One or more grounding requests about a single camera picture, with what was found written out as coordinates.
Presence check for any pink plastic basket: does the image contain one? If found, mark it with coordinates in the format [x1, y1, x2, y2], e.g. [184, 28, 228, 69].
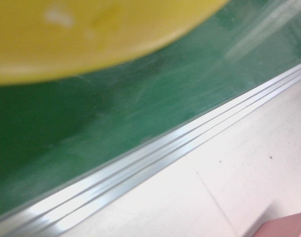
[246, 209, 301, 237]

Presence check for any yellow banana bunch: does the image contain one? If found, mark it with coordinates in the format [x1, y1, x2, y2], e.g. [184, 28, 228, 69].
[0, 0, 230, 86]

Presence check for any green belt conveyor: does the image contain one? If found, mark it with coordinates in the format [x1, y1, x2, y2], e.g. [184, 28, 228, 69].
[0, 0, 301, 237]

